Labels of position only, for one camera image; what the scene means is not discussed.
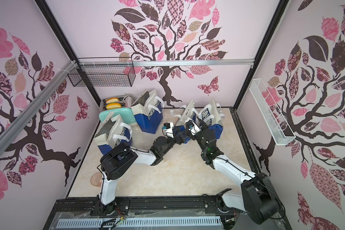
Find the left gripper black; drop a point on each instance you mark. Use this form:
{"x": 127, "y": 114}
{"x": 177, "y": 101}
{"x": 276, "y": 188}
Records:
{"x": 178, "y": 141}

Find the takeout bag blue beige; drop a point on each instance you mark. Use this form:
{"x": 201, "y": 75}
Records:
{"x": 184, "y": 113}
{"x": 212, "y": 115}
{"x": 113, "y": 131}

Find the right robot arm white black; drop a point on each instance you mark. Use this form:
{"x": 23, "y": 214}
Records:
{"x": 257, "y": 198}

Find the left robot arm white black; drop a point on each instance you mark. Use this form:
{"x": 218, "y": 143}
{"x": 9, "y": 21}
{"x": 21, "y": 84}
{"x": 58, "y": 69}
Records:
{"x": 116, "y": 162}

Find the mint green toaster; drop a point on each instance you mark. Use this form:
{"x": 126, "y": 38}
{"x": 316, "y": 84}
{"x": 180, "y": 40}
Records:
{"x": 125, "y": 112}

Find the front bread slice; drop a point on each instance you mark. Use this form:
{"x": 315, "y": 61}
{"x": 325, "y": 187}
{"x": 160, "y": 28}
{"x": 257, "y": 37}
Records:
{"x": 113, "y": 106}

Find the bread slice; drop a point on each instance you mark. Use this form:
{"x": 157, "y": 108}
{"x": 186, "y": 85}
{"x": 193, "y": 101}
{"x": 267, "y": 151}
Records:
{"x": 111, "y": 100}
{"x": 113, "y": 106}

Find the rear bread slice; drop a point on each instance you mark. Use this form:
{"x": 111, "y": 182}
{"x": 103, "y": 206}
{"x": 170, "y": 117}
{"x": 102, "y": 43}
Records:
{"x": 111, "y": 100}

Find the small jar with dark lid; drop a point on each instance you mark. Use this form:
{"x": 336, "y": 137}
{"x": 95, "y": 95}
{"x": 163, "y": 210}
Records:
{"x": 97, "y": 179}

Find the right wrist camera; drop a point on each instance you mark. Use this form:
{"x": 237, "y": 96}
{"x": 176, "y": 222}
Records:
{"x": 192, "y": 127}

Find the white wire shelf basket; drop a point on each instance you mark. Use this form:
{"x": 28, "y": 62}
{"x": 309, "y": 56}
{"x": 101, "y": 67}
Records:
{"x": 267, "y": 99}

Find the white slotted cable duct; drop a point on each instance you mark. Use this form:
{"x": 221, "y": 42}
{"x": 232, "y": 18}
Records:
{"x": 139, "y": 223}

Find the black wire basket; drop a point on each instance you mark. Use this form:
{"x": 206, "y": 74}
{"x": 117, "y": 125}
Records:
{"x": 117, "y": 73}

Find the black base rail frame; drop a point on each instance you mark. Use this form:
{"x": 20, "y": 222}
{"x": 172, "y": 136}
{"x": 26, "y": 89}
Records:
{"x": 161, "y": 206}

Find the aluminium rail left wall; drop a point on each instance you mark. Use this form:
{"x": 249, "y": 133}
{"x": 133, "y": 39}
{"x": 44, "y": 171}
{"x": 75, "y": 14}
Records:
{"x": 23, "y": 119}

